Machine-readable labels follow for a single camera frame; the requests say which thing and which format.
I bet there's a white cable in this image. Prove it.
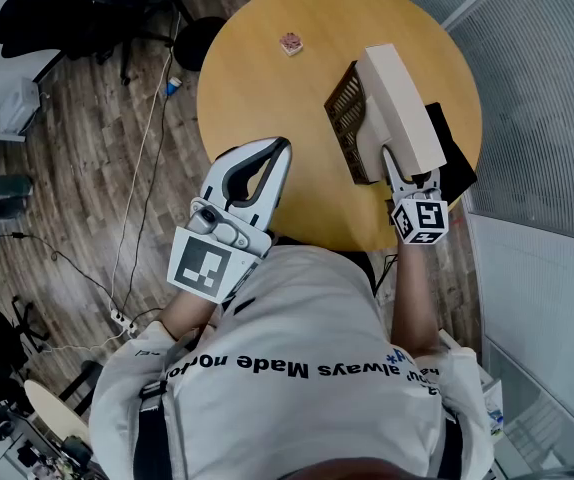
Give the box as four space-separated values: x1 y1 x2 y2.
41 52 176 354

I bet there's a black shoulder strap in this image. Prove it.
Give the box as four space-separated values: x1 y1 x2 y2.
134 380 176 480
436 412 463 480

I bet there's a person's white printed shirt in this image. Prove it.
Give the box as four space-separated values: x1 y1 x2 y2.
88 245 496 480

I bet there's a black standing fan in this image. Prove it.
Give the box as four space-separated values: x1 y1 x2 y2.
41 0 228 73

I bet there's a black mesh file holder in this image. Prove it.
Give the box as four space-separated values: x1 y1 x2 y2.
323 60 373 186

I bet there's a white power strip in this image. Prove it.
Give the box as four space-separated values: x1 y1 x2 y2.
109 308 139 338

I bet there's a round beige side table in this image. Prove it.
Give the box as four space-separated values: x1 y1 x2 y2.
23 379 93 447

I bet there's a person's left forearm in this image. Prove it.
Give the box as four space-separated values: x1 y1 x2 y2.
159 287 221 344

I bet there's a black jacket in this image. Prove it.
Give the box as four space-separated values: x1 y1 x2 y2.
0 0 101 60

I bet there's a black swivel chair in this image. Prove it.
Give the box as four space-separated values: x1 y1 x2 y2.
0 295 51 384

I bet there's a cluttered work desk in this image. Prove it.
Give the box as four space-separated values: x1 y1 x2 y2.
0 387 98 480

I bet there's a white storage box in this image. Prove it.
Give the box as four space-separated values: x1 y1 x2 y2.
0 76 42 135

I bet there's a person's right forearm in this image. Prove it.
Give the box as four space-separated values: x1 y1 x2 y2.
389 235 443 357

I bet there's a black office chair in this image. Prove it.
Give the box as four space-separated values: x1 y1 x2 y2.
94 0 183 87

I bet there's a black folder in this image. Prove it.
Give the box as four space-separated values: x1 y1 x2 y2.
424 101 479 208

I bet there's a beige cardboard box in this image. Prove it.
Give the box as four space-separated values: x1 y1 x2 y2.
355 43 448 184

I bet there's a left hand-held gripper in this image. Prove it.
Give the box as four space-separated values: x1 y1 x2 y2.
166 136 294 305

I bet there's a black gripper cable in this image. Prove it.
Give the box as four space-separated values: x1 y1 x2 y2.
372 252 399 297

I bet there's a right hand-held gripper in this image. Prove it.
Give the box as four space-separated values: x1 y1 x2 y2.
381 146 450 245

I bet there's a small pink cube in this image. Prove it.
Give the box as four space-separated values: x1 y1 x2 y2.
279 31 304 58

